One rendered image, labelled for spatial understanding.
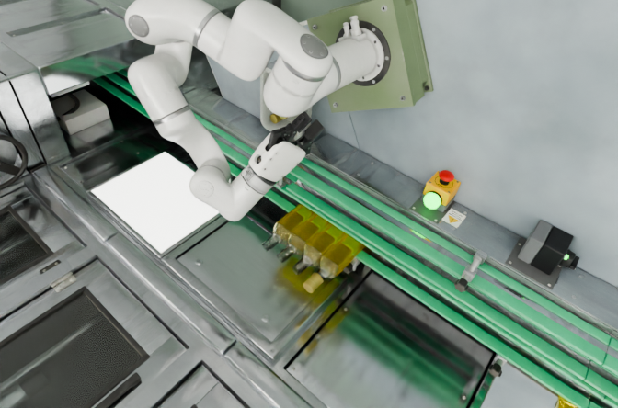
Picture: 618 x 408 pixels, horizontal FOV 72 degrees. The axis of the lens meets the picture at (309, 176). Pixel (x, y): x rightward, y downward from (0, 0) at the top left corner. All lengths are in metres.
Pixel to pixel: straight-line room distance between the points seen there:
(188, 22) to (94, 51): 0.94
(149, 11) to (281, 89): 0.28
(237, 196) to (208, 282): 0.43
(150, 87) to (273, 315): 0.69
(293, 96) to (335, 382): 0.75
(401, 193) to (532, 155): 0.34
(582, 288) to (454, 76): 0.58
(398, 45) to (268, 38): 0.35
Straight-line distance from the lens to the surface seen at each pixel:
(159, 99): 0.94
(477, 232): 1.19
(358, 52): 0.98
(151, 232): 1.47
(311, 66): 0.77
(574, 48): 1.00
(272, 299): 1.28
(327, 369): 1.23
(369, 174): 1.25
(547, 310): 1.14
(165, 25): 0.88
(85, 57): 1.77
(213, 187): 0.95
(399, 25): 1.01
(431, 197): 1.15
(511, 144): 1.11
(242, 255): 1.37
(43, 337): 1.41
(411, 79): 1.04
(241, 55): 0.82
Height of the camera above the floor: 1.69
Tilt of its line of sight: 37 degrees down
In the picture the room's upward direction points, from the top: 127 degrees counter-clockwise
